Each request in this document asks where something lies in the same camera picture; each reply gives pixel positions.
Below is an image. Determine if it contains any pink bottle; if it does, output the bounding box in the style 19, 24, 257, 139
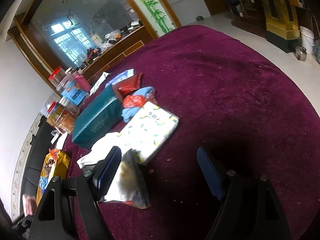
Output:
71, 70, 92, 92

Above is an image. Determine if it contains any yellow bag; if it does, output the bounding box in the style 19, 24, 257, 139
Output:
36, 148, 71, 205

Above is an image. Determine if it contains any blue white flat packet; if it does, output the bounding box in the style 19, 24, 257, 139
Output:
105, 69, 134, 88

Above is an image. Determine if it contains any dark red foil packet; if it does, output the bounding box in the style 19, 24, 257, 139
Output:
112, 73, 143, 102

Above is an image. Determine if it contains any clear jar blue label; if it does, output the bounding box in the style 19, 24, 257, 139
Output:
56, 74, 89, 106

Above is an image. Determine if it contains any blue cloth with red bag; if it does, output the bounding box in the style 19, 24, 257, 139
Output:
121, 87, 157, 123

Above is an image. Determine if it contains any bamboo painted glass panel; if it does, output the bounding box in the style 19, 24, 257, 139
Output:
133, 0, 176, 37

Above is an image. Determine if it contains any wooden framed glass partition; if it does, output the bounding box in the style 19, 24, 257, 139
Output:
8, 0, 181, 82

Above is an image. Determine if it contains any white towel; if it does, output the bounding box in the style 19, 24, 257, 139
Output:
77, 132, 131, 169

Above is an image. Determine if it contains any white paper card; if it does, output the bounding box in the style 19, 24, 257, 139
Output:
89, 72, 110, 96

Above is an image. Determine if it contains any maroon velvet tablecloth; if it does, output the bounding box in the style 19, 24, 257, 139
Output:
62, 24, 320, 240

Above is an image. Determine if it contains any white plastic bucket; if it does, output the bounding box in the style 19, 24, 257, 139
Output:
299, 26, 315, 54

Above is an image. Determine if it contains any blue water jug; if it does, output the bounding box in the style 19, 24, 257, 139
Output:
313, 40, 320, 64

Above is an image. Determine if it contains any clear jar red lid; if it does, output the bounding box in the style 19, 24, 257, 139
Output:
48, 66, 66, 88

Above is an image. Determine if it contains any jar with orange label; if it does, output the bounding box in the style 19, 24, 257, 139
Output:
46, 98, 80, 134

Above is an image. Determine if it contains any golden wooden pillar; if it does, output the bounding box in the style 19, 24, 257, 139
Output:
261, 0, 301, 53

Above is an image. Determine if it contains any clear snack packet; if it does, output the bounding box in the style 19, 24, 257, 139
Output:
100, 148, 151, 210

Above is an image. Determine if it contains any white leaf-print tissue pack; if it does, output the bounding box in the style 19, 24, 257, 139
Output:
119, 102, 179, 165

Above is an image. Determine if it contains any teal rectangular box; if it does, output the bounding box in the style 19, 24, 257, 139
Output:
72, 85, 123, 150

